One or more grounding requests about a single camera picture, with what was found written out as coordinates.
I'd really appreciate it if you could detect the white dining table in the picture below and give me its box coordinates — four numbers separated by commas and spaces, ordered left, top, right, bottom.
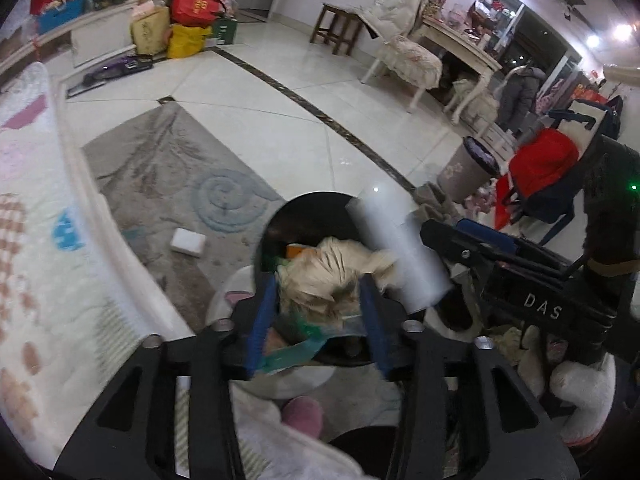
415, 14, 503, 126

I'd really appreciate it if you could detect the red fabric bag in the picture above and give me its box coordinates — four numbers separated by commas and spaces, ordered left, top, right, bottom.
494, 127, 583, 231

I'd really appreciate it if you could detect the white cushioned chair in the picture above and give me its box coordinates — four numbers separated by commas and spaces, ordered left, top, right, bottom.
360, 0, 445, 113

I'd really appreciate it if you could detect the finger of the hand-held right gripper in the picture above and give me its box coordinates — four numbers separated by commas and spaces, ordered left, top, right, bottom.
419, 219, 501, 273
456, 217, 571, 273

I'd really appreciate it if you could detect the grey plush slipper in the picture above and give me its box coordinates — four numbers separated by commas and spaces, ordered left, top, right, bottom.
414, 182, 458, 221

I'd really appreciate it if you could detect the grey floral waste bin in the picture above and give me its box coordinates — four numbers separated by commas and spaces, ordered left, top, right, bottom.
436, 136, 501, 203

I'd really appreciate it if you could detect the grey swirl rug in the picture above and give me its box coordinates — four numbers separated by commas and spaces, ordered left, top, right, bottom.
81, 101, 288, 291

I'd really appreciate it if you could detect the white TV cabinet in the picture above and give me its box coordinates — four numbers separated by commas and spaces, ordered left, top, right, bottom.
0, 0, 141, 91

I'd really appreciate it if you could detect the white slipper pink ear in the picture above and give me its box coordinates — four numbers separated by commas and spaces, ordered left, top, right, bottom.
206, 264, 263, 333

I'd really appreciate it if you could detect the green carton box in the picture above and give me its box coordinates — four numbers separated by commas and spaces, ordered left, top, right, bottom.
211, 17, 240, 46

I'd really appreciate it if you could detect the white roll tube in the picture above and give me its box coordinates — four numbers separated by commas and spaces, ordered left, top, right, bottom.
345, 185, 453, 313

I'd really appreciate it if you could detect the yellow plastic bag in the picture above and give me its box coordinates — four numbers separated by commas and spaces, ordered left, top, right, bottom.
166, 24, 213, 60

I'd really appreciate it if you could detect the beige trash bin black liner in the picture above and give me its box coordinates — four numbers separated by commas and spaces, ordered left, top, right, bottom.
251, 190, 437, 367

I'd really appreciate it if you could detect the large red bag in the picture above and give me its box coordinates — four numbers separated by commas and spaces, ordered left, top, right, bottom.
170, 0, 227, 27

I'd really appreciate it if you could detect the printed plush blanket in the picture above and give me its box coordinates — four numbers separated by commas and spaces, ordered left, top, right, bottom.
0, 62, 366, 480

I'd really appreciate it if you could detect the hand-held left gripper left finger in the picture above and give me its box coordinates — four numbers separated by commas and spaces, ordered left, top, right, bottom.
52, 275, 281, 480

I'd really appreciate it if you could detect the green plastic wrapper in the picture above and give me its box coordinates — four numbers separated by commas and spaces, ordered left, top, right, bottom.
257, 310, 346, 377

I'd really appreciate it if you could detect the small white box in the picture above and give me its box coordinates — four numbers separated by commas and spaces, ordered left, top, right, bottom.
170, 228, 208, 257

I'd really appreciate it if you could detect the blue plastic basket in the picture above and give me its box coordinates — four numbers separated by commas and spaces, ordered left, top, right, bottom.
37, 0, 86, 35

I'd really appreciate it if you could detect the brown wooden stool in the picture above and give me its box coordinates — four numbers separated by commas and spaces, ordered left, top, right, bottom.
309, 2, 366, 57

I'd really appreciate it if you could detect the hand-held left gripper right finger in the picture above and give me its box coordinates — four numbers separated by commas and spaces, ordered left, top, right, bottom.
360, 276, 581, 480

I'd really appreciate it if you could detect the tan paper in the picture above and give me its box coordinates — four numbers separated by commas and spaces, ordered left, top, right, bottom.
276, 236, 401, 328

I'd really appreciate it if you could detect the white plush toy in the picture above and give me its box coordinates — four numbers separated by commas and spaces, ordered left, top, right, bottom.
549, 355, 617, 448

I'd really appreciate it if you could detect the purple stick vacuum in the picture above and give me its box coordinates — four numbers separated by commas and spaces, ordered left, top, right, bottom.
66, 56, 155, 98

